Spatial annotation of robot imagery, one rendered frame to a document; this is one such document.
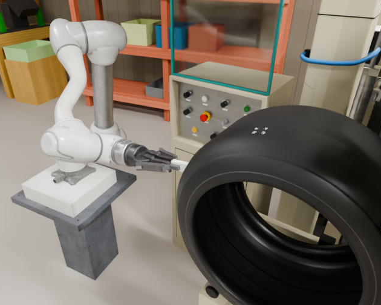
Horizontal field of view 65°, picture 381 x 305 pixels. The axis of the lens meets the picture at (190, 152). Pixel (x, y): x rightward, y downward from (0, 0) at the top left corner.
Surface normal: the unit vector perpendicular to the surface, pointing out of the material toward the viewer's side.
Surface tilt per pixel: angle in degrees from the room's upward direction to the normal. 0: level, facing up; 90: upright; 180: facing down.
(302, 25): 90
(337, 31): 90
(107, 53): 109
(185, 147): 90
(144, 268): 0
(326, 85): 90
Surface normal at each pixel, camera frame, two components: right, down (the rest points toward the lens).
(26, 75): -0.39, 0.47
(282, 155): -0.39, -0.36
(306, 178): -0.52, 0.26
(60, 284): 0.01, -0.86
